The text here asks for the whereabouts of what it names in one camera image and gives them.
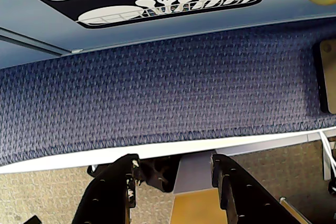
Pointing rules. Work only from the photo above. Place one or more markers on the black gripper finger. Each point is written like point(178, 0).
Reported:
point(246, 195)
point(110, 190)

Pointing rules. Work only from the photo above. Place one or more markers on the metal screw rod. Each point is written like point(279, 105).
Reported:
point(287, 203)

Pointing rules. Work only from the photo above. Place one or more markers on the grey and wood table leg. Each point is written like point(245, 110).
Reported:
point(193, 190)

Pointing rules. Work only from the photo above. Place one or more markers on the blue woven mat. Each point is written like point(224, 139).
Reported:
point(162, 90)

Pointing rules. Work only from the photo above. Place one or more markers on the wooden board with black edge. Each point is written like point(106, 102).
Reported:
point(329, 77)

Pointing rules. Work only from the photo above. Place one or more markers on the blue toy kitchen door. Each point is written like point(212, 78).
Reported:
point(42, 14)

